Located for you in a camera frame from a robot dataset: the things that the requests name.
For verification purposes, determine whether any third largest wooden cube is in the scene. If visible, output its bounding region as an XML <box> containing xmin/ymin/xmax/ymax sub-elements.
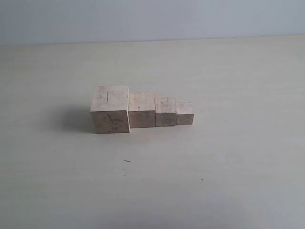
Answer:
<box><xmin>155</xmin><ymin>97</ymin><xmax>177</xmax><ymax>127</ymax></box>

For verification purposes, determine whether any smallest wooden cube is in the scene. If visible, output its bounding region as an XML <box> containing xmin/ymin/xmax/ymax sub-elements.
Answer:
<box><xmin>176</xmin><ymin>102</ymin><xmax>194</xmax><ymax>125</ymax></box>

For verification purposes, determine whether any second largest wooden cube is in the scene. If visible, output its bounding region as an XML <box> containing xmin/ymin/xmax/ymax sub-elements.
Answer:
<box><xmin>129</xmin><ymin>92</ymin><xmax>155</xmax><ymax>128</ymax></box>

